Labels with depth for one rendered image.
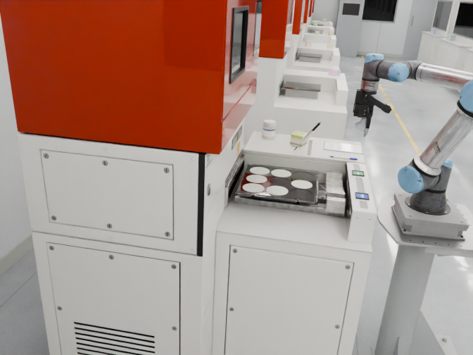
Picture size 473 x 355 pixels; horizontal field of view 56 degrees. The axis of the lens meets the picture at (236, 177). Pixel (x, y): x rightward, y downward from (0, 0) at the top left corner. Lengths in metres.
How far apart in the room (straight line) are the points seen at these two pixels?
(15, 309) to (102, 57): 1.78
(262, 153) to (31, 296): 1.62
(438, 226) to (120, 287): 1.32
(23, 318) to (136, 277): 1.14
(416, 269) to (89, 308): 1.44
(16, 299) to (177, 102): 1.86
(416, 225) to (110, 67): 1.35
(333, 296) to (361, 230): 0.31
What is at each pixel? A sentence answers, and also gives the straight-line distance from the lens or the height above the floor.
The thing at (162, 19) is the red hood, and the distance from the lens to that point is 1.44.
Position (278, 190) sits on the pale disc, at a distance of 2.03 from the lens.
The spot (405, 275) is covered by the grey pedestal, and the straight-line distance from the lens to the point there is 2.23.
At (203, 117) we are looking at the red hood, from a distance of 1.45.
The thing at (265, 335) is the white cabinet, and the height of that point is 0.32.
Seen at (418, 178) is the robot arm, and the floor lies 1.09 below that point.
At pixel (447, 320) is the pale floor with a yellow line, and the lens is 3.01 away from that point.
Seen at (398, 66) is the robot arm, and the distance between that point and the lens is 1.94.
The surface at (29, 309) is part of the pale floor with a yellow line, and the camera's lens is 2.88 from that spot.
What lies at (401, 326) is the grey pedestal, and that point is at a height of 0.28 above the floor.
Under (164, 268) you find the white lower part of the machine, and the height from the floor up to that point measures 0.74.
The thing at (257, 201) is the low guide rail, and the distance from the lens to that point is 2.04.
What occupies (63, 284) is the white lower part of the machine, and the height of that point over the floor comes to 0.59.
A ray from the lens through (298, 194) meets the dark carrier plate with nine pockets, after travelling 2.01.
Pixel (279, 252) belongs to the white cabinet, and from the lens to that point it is 1.84.
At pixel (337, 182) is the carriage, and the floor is 0.88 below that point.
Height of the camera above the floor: 1.73
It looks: 23 degrees down
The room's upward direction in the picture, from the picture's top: 3 degrees clockwise
